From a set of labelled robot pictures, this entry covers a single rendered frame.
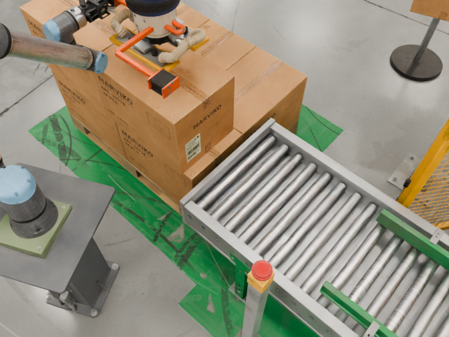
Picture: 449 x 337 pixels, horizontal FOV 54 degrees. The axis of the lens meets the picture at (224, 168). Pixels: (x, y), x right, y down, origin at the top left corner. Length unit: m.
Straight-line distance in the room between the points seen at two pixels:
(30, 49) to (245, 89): 1.34
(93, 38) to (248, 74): 0.91
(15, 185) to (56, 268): 0.37
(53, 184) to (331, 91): 2.17
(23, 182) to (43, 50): 0.49
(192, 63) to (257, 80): 0.61
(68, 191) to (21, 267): 0.37
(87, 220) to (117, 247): 0.78
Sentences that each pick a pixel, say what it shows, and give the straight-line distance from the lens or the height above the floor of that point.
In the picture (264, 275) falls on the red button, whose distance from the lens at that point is 1.50.
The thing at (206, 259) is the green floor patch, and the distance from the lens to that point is 2.64.
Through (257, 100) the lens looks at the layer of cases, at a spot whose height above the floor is 0.54.
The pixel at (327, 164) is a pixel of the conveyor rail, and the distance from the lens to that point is 2.30.
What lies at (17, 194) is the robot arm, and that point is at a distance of 1.80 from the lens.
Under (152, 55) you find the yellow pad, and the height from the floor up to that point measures 1.14.
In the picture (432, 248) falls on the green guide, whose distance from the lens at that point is 2.17.
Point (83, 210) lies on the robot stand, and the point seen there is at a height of 0.75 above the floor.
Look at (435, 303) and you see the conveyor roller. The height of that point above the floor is 0.55.
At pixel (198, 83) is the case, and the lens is 2.11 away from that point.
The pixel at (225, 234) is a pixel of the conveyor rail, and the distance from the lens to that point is 2.04.
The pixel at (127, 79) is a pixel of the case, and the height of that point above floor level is 0.94.
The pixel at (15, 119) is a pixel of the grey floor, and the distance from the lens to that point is 3.53.
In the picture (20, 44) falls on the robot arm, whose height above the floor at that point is 1.45.
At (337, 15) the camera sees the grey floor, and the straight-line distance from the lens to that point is 4.18.
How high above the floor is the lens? 2.43
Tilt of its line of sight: 56 degrees down
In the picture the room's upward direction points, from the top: straight up
